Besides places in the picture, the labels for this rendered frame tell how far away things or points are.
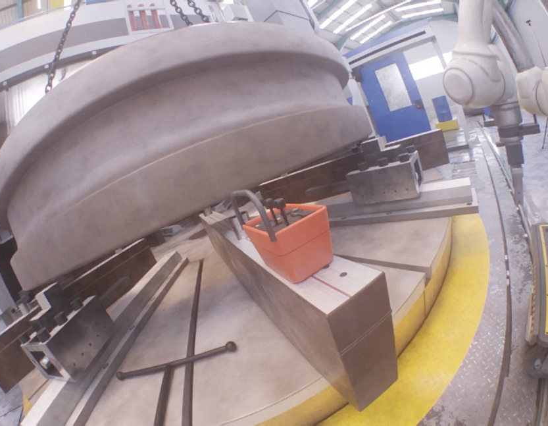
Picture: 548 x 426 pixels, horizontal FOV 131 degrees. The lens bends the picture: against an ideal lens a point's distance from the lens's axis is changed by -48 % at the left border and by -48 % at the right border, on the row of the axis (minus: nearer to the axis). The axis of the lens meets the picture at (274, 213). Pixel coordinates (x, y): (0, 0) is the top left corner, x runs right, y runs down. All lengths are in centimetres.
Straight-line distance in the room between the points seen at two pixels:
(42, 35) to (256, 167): 706
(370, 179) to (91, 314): 173
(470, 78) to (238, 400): 101
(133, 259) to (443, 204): 273
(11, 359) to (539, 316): 290
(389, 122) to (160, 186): 520
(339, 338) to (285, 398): 39
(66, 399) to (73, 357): 22
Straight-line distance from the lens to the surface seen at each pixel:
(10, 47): 764
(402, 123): 562
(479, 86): 52
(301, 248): 46
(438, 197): 155
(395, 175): 146
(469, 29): 57
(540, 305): 92
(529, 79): 123
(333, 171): 263
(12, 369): 241
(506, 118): 70
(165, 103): 125
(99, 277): 249
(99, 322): 137
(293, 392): 78
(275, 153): 114
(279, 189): 281
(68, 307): 141
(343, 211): 177
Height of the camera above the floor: 94
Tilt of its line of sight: 12 degrees down
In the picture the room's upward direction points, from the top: 22 degrees counter-clockwise
